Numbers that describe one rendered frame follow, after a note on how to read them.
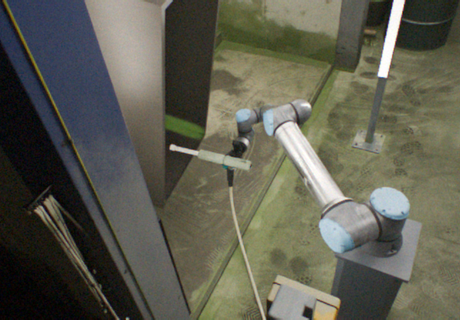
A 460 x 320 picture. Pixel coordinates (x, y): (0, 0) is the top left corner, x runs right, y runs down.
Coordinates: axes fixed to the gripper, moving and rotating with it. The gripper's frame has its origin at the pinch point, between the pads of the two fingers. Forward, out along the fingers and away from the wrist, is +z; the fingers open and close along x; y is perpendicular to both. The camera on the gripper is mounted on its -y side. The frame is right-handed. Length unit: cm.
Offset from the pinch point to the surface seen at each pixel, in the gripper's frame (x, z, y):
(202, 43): 22, -18, -62
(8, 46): -7, 124, -132
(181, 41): 34, -18, -60
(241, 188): 0, -27, 44
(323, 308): -59, 126, -95
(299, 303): -55, 132, -103
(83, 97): -9, 113, -117
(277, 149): -14, -69, 39
